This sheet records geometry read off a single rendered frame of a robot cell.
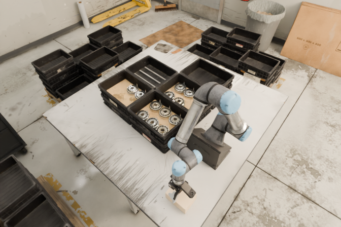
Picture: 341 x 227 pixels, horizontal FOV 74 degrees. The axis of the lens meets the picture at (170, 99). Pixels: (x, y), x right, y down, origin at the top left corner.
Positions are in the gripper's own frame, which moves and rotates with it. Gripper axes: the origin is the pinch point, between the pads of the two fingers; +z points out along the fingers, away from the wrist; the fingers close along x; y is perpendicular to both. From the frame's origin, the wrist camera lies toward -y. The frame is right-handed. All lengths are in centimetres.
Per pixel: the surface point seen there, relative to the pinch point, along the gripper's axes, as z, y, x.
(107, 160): 5, 59, 13
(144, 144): 5.2, 47.5, -14.7
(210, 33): 37, 129, -239
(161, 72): -8, 86, -78
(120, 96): -8, 91, -31
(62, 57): 25, 235, -50
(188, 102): -8, 42, -62
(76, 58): 36, 236, -67
